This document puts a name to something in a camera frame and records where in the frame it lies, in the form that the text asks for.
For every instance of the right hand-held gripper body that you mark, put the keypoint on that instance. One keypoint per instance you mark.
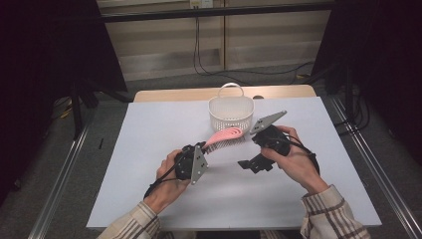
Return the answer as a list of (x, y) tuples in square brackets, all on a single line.
[(272, 137)]

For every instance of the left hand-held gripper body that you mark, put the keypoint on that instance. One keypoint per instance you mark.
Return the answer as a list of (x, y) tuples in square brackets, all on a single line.
[(199, 164)]

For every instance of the pink hairbrush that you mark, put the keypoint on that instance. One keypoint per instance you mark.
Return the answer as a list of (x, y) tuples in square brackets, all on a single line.
[(225, 134)]

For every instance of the white perforated plastic basket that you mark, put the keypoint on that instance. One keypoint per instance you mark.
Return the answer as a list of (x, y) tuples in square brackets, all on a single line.
[(231, 111)]

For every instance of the person's right hand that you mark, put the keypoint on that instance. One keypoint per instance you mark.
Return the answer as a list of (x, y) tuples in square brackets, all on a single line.
[(298, 166)]

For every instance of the person's left hand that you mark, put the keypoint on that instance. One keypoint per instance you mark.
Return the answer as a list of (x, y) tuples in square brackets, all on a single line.
[(166, 189)]

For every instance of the white board sheet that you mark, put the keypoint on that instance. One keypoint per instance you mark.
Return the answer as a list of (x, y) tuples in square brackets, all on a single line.
[(149, 132)]

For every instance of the wooden table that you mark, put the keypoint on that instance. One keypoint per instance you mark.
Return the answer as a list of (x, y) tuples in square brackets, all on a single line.
[(172, 94)]

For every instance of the small black floor strip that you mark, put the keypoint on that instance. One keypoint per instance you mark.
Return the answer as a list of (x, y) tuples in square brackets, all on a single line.
[(100, 143)]

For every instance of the black metal stand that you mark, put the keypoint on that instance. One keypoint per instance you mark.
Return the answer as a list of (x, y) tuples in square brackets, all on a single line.
[(77, 109)]

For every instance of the black horizontal bar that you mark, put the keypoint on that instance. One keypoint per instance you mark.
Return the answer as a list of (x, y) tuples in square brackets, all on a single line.
[(212, 12)]

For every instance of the black curtain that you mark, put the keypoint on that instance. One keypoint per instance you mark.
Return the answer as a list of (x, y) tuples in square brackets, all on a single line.
[(384, 66), (40, 66)]

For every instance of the aluminium floor rail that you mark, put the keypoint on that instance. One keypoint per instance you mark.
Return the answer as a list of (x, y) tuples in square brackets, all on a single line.
[(63, 172), (381, 172)]

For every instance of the white wall outlet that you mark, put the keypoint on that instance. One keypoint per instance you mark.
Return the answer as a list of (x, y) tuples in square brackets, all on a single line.
[(201, 3)]

